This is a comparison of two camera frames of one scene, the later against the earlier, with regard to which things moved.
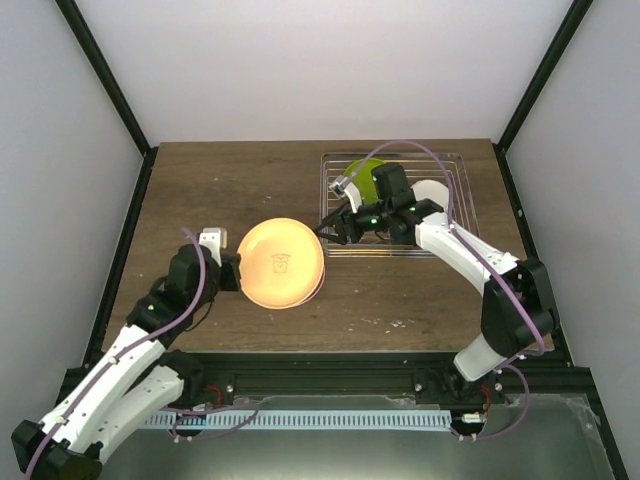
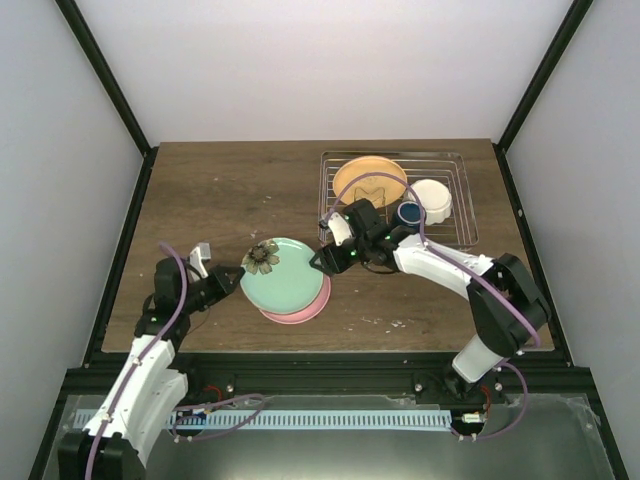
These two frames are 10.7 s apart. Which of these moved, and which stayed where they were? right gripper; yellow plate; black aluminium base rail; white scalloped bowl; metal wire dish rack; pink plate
Moved: right gripper; yellow plate; pink plate
Stayed: black aluminium base rail; white scalloped bowl; metal wire dish rack
